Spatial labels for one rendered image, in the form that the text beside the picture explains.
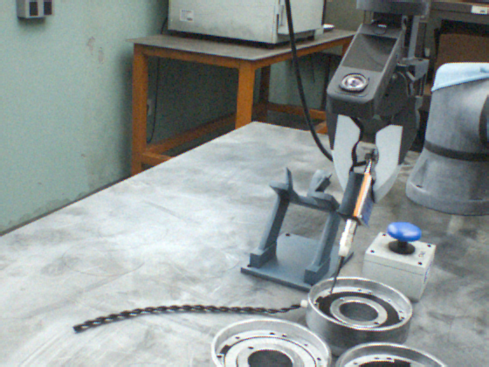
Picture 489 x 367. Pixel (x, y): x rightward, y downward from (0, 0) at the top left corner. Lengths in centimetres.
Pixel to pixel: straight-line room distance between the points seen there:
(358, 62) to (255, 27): 222
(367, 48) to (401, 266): 26
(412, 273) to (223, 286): 22
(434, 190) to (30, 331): 66
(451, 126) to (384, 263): 35
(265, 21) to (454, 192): 188
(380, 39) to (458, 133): 42
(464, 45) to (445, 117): 298
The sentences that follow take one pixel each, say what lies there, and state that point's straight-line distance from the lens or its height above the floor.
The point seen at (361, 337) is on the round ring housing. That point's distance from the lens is 62.
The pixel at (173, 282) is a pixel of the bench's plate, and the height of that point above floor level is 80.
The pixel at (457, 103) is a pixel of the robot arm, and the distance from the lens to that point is 103.
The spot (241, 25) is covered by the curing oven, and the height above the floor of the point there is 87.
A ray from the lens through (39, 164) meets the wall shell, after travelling 265.
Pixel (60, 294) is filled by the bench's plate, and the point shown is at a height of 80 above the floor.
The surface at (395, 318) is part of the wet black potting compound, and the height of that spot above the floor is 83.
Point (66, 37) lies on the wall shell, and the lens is 266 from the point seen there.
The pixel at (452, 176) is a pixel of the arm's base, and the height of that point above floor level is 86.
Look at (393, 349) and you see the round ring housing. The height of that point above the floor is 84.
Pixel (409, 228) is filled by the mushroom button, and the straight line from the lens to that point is 77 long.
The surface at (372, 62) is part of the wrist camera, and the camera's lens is 62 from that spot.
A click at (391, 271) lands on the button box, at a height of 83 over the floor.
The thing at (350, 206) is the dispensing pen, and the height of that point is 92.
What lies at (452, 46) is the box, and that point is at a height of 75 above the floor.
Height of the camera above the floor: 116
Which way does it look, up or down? 19 degrees down
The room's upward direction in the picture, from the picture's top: 4 degrees clockwise
